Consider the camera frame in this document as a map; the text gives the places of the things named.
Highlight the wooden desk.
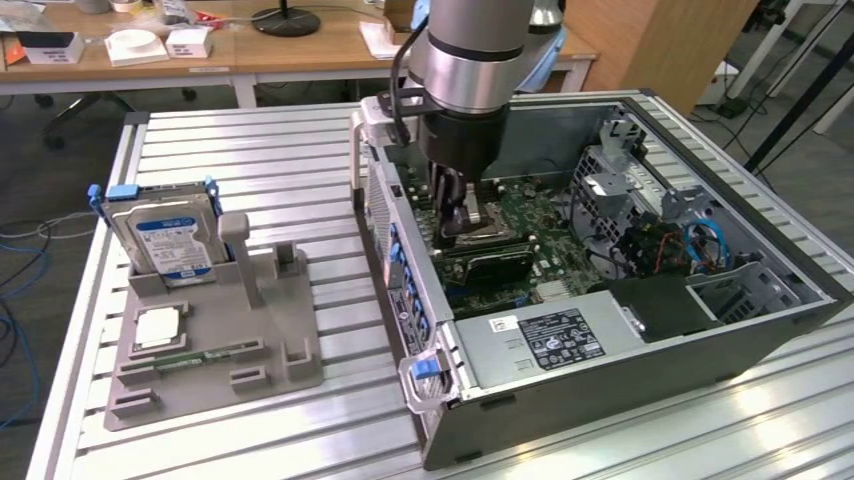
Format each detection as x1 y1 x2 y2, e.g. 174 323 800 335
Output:
0 0 601 109

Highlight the white table frame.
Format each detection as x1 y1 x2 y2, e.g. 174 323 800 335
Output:
697 0 854 136

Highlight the perforated metal drive cage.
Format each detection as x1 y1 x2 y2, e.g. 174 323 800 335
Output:
571 144 669 251

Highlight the white floor cable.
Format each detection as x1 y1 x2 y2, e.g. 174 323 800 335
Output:
0 212 102 241

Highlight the small white cardboard box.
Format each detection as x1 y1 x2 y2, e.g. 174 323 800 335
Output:
164 27 215 60

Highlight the black power adapter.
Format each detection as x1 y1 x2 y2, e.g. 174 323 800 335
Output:
714 97 754 120

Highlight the black slanted pole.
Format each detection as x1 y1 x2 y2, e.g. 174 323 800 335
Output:
743 0 854 174

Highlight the low-profile Nvidia graphics card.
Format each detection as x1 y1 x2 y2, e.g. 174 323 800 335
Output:
437 243 537 290

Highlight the white box with round rim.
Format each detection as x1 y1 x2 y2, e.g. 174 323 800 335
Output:
104 28 172 68

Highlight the silver CPU socket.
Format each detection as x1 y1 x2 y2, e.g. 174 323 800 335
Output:
459 207 513 247

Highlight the grey plastic parts rack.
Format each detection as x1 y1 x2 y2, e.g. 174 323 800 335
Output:
103 212 328 434

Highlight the black plastic shroud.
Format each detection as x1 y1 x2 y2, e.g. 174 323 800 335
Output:
593 277 727 345

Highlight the black round lamp base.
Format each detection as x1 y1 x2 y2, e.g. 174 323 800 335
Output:
251 0 323 39

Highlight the brown cardboard box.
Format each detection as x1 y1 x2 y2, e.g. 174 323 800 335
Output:
383 0 419 34

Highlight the blue floor cable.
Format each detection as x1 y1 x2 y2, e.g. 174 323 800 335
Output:
0 244 55 431

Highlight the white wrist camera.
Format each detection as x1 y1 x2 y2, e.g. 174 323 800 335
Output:
359 96 430 149

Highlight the blue wire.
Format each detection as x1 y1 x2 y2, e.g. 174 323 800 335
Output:
681 218 735 275

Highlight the white box with black top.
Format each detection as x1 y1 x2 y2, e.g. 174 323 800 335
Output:
14 30 87 65

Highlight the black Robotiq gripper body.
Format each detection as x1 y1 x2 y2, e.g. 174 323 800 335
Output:
418 106 510 182

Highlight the black wire bundle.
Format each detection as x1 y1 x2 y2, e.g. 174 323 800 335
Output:
586 219 693 281

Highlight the grey power supply unit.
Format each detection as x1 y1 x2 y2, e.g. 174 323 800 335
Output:
453 291 647 392

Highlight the silver chipset heatsink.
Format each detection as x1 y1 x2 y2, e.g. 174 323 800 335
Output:
533 280 570 302

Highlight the black office chair base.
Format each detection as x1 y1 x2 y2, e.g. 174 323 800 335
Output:
32 85 202 150

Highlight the silver CPU chip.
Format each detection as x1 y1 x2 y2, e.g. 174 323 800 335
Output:
131 308 186 349

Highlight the green motherboard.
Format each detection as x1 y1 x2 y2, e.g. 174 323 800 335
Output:
398 168 603 317

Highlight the white paper stack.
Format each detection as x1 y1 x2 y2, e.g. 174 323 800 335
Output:
359 20 410 61

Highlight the wooden cabinet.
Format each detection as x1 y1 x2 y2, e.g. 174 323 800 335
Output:
563 0 762 109

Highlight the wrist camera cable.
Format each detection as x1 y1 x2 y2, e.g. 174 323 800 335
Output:
389 27 433 147

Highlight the open grey PC case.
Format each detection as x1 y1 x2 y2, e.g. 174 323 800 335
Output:
347 88 854 472

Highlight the red wire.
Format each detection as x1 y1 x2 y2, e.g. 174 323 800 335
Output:
653 232 673 274

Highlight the silver disk bay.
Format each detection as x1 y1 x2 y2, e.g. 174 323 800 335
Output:
685 259 802 321

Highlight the green RAM stick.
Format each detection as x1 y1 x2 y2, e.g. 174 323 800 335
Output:
123 344 259 374

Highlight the hard disk with blue caddy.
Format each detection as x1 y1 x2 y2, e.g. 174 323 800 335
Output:
86 175 226 290

